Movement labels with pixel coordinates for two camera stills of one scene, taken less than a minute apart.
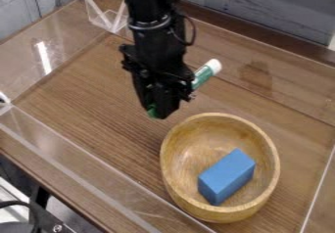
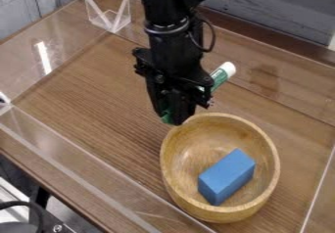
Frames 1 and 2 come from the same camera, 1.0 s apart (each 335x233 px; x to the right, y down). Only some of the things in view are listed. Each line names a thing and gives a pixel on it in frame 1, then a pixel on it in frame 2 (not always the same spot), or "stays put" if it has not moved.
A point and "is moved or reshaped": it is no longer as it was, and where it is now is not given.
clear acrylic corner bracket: (113, 21) stays put
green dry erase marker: (208, 70) is moved or reshaped
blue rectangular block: (225, 177) stays put
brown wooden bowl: (198, 142) stays put
